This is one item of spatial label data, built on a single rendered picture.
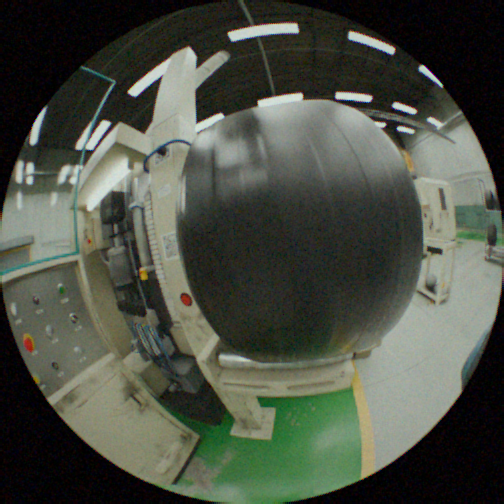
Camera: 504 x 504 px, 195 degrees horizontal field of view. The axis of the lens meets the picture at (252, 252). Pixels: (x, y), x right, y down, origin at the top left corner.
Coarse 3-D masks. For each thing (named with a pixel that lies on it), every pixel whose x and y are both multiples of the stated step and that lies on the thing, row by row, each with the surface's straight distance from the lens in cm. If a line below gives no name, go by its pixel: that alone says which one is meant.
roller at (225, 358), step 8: (224, 352) 43; (232, 352) 42; (224, 360) 42; (232, 360) 41; (240, 360) 40; (248, 360) 40; (312, 360) 38; (320, 360) 38; (328, 360) 39; (336, 360) 40; (344, 360) 41; (248, 368) 41; (256, 368) 40; (264, 368) 40; (272, 368) 40; (280, 368) 39; (288, 368) 40
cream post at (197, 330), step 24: (168, 72) 101; (192, 72) 103; (168, 96) 74; (192, 96) 81; (168, 120) 60; (192, 120) 67; (168, 168) 48; (168, 216) 44; (168, 264) 45; (192, 312) 46; (192, 336) 53; (216, 384) 71; (240, 408) 88
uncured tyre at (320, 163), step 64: (256, 128) 16; (320, 128) 15; (192, 192) 14; (256, 192) 11; (320, 192) 11; (384, 192) 13; (192, 256) 13; (256, 256) 10; (320, 256) 11; (384, 256) 13; (256, 320) 13; (320, 320) 14; (384, 320) 18
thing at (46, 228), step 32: (64, 96) 97; (96, 96) 103; (32, 128) 84; (64, 128) 83; (32, 160) 74; (64, 160) 74; (32, 192) 68; (64, 192) 68; (32, 224) 64; (64, 224) 64; (0, 256) 66; (32, 256) 62; (64, 256) 61
